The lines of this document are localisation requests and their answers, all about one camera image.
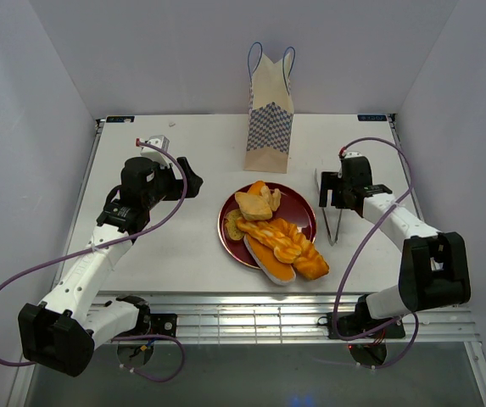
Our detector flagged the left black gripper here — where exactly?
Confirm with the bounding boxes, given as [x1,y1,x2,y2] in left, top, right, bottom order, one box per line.
[143,157,203,209]

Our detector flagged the metal serving tongs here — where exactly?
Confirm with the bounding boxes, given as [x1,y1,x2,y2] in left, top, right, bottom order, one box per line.
[312,168,344,247]

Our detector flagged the pale triangular bread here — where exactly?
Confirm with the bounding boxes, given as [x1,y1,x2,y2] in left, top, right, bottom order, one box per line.
[235,192,273,221]

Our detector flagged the beige ridged long bread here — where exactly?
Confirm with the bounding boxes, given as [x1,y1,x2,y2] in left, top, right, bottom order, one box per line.
[260,185,282,212]

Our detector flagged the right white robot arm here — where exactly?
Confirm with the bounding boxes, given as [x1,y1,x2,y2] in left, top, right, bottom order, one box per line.
[319,153,472,340]

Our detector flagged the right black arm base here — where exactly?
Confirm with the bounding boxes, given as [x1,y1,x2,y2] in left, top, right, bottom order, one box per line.
[317,312,405,339]

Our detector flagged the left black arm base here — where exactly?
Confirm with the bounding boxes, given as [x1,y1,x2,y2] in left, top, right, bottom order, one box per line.
[116,295,178,337]

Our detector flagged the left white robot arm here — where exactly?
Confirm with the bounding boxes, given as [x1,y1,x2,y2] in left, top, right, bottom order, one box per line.
[18,157,203,376]

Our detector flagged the brown sliced bread piece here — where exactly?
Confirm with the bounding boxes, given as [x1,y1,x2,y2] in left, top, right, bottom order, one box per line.
[224,209,244,242]

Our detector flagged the blue checkered paper bag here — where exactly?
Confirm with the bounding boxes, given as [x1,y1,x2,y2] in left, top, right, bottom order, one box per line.
[244,42,296,174]

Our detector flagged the orange flat white-edged bread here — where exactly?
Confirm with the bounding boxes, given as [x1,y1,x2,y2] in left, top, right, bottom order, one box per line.
[243,235,296,286]

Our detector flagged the dark red round plate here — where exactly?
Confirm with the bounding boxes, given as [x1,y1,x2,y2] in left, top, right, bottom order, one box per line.
[217,181,317,270]

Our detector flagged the right blue corner label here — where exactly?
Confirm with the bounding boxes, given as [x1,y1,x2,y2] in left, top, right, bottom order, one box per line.
[357,114,388,122]

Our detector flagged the blue corner label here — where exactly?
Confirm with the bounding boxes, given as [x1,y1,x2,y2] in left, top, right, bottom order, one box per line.
[105,115,135,123]
[357,114,388,122]

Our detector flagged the orange oval bun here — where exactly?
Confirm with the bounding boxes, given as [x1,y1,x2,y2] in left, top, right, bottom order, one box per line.
[247,181,266,196]

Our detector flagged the left blue corner label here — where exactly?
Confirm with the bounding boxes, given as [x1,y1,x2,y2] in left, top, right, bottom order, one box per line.
[105,115,135,123]

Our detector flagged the orange iced twisted pastry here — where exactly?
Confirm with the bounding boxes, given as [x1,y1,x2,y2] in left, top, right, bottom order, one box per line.
[236,217,302,264]

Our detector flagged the golden braided loaf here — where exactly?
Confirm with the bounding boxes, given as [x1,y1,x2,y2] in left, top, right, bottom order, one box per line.
[270,218,329,281]

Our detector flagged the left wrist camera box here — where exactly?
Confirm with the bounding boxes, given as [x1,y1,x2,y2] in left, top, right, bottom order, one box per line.
[137,135,170,166]

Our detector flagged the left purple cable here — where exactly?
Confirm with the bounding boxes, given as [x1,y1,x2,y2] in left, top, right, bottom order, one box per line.
[0,142,189,383]

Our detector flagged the aluminium rail frame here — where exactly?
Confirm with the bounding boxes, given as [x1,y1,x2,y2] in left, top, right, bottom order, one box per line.
[85,113,481,345]

